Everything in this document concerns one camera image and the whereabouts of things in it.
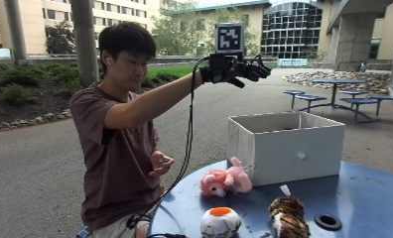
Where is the blue round stool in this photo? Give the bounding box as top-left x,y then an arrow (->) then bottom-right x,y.
338,89 -> 371,99
366,94 -> 393,117
295,94 -> 328,114
282,89 -> 307,111
339,97 -> 380,122

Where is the white marker cube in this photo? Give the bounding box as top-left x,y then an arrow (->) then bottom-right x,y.
214,22 -> 246,55

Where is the the person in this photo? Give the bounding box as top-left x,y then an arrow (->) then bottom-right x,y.
69,21 -> 207,238

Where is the pink lion soft toy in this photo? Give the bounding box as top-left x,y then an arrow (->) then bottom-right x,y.
199,156 -> 254,198

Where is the pile of grey rocks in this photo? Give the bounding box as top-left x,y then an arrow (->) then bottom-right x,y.
283,69 -> 393,95

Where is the blue picnic table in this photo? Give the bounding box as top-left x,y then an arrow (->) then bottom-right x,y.
298,78 -> 379,124

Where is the white orange round soft toy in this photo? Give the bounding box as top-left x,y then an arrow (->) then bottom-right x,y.
199,206 -> 243,238

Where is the white fabric storage box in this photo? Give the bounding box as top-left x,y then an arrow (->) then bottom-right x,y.
226,111 -> 347,187

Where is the tiger soft toy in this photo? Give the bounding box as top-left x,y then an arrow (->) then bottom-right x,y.
268,184 -> 312,238

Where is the grey concrete pillar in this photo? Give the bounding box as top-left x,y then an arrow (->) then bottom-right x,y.
4,0 -> 29,61
70,0 -> 101,88

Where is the black glove cable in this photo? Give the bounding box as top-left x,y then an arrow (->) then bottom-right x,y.
125,55 -> 227,238

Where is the black ring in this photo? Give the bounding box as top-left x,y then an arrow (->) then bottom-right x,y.
314,213 -> 343,231

